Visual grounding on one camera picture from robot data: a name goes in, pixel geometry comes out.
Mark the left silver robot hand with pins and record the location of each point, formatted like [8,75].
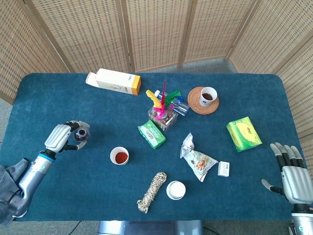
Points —
[57,137]

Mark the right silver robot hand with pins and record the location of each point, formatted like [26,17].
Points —
[298,184]

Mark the small dark drink bottle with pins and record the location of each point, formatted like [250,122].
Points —
[82,134]

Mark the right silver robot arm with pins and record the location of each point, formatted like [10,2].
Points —
[303,220]

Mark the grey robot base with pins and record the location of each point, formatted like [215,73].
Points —
[146,227]

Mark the white floral paper cup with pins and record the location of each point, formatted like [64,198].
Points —
[207,96]
[119,156]

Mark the blue carpet table cover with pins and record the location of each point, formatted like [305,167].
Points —
[73,191]

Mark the grey cloth arm sleeve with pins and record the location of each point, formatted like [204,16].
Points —
[9,176]

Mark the green yellow tissue pack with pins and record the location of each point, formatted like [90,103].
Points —
[244,134]

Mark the small white cardboard box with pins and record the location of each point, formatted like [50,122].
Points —
[223,169]

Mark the cream and orange carton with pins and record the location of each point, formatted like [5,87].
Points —
[115,80]

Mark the green wet wipes pack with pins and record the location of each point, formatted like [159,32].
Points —
[151,134]

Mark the nut snack bag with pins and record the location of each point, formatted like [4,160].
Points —
[198,161]

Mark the colourful feather shuttlecock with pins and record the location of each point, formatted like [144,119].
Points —
[160,107]

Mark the bamboo folding screen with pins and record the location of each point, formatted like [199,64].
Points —
[85,29]

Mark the clear box of coffee capsules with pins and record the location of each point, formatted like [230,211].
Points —
[168,121]

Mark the clear plastic water bottle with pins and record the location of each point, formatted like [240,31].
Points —
[182,106]

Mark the round woven rattan coaster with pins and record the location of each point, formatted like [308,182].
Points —
[194,102]

